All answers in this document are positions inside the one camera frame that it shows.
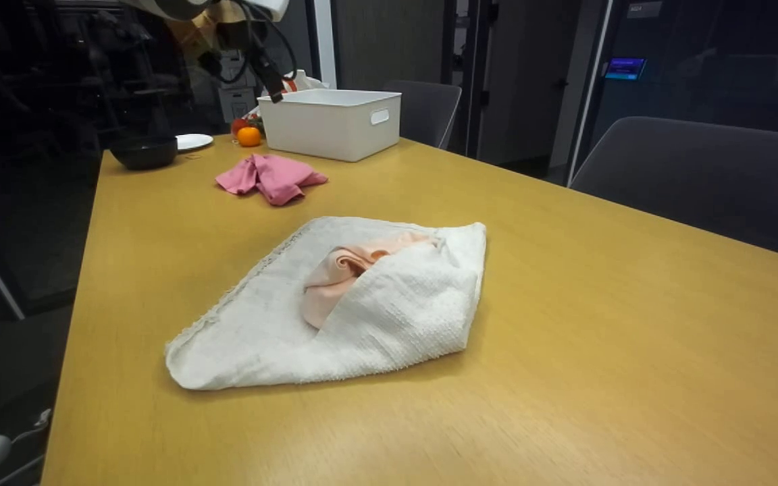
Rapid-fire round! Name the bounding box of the peach shirt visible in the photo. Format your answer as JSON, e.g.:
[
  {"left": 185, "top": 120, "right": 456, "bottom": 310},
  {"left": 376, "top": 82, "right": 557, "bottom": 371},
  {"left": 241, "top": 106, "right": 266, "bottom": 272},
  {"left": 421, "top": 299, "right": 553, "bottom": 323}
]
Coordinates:
[{"left": 299, "top": 233, "right": 437, "bottom": 336}]

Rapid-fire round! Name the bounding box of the white terry towel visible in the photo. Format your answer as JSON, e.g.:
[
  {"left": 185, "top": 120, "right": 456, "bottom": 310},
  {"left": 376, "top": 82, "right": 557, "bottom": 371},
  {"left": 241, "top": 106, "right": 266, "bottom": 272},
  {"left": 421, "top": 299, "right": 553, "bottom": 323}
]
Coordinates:
[{"left": 166, "top": 214, "right": 491, "bottom": 391}]

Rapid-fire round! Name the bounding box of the pink shirt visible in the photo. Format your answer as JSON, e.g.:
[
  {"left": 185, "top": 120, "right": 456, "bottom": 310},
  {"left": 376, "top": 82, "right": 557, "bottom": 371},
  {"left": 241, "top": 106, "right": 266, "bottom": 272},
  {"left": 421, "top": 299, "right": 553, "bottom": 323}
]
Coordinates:
[{"left": 214, "top": 151, "right": 330, "bottom": 210}]

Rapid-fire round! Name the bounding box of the white plastic bin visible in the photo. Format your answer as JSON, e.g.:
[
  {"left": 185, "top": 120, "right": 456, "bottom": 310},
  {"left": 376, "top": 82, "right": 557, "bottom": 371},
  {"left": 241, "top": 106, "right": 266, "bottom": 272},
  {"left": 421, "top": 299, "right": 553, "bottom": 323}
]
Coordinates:
[{"left": 257, "top": 86, "right": 402, "bottom": 164}]

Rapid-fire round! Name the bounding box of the grey chair behind bin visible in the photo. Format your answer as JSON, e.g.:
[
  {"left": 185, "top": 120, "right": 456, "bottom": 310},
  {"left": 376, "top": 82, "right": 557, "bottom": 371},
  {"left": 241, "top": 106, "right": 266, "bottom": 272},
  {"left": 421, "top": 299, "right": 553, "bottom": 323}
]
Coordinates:
[{"left": 387, "top": 78, "right": 464, "bottom": 151}]

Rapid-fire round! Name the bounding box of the orange toy fruit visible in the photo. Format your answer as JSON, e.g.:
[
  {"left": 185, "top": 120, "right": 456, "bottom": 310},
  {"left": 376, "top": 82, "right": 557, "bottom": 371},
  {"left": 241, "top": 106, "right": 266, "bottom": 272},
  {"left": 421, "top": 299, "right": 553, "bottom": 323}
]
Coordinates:
[{"left": 236, "top": 125, "right": 266, "bottom": 151}]

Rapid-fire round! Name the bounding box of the red white striped bag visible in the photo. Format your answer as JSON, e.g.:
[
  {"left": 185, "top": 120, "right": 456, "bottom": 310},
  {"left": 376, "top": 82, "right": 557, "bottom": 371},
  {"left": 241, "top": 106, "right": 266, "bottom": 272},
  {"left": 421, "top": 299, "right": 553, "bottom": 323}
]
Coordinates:
[{"left": 279, "top": 68, "right": 326, "bottom": 94}]

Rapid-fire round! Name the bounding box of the white oval plate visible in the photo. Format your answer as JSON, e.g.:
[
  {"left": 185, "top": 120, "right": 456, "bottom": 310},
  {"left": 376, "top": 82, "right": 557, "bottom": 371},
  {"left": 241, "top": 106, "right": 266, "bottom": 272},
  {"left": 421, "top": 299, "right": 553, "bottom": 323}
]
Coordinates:
[{"left": 174, "top": 132, "right": 216, "bottom": 155}]

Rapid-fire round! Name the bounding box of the black bowl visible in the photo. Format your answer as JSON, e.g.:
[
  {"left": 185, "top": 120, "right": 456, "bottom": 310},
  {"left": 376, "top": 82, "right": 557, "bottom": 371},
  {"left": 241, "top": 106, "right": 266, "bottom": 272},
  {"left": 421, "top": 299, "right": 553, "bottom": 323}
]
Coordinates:
[{"left": 103, "top": 113, "right": 180, "bottom": 174}]

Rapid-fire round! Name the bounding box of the blue lit screen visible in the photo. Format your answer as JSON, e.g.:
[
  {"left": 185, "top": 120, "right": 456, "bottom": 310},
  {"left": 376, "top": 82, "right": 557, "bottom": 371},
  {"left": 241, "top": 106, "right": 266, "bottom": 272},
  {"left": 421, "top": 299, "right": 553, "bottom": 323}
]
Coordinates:
[{"left": 602, "top": 58, "right": 652, "bottom": 83}]

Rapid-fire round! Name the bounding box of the wide grey chair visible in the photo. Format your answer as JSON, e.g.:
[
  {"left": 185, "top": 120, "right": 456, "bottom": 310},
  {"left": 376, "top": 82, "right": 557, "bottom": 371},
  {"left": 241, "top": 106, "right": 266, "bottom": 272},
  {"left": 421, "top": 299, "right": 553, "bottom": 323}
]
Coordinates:
[{"left": 567, "top": 113, "right": 778, "bottom": 265}]

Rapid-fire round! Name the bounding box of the yellow wrist mount piece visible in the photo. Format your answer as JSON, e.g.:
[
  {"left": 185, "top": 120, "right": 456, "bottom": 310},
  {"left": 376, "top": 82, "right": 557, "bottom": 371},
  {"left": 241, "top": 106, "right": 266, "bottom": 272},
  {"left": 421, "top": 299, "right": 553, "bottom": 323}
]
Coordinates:
[{"left": 168, "top": 0, "right": 248, "bottom": 59}]

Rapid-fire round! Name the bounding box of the white floor cable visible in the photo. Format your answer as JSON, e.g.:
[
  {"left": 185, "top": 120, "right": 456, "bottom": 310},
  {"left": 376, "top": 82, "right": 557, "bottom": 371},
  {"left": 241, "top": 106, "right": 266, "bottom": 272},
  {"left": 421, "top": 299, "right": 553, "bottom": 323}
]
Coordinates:
[{"left": 9, "top": 404, "right": 54, "bottom": 453}]

